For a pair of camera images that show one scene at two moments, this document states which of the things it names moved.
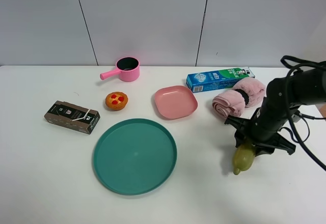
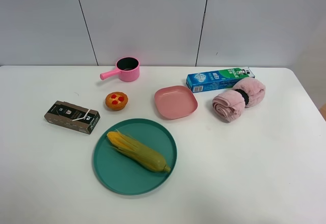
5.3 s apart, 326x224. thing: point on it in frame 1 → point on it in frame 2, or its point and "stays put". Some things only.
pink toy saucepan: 128,68 stays put
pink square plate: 175,102 stays put
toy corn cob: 244,158 → 137,152
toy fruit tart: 116,101 stays put
